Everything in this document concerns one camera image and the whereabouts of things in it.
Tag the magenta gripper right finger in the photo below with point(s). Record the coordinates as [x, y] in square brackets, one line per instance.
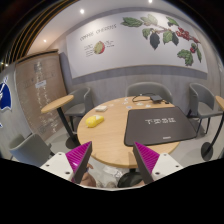
[146, 160]

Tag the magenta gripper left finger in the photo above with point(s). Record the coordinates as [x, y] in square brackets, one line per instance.
[78, 159]

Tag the yellow computer mouse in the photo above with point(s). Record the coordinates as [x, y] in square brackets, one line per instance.
[94, 120]

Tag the small round side table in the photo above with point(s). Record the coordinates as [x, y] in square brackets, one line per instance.
[57, 105]

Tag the black desk mat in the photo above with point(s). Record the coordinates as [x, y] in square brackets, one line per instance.
[157, 126]

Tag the round wooden table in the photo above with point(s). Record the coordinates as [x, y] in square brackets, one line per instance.
[108, 137]

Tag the grey armchair front left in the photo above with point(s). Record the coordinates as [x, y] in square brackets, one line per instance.
[31, 150]

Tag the grey armchair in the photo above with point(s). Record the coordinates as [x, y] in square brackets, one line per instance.
[31, 150]
[81, 103]
[202, 103]
[149, 88]

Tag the white tissue packet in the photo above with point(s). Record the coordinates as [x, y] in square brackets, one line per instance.
[101, 108]

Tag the grey armchair back left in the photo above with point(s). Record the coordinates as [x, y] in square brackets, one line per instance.
[81, 103]

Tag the grey armchair back centre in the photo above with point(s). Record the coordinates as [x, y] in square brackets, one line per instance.
[149, 88]

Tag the grey armchair right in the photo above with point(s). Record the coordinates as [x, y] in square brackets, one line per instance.
[202, 103]

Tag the black power adapter with cable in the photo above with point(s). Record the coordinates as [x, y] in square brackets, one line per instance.
[154, 98]

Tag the wooden pegboard wall panel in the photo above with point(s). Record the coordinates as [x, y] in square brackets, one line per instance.
[39, 81]

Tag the blue wall logo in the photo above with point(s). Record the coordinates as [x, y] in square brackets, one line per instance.
[5, 95]

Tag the coffee cherries wall poster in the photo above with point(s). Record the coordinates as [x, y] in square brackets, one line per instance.
[134, 39]

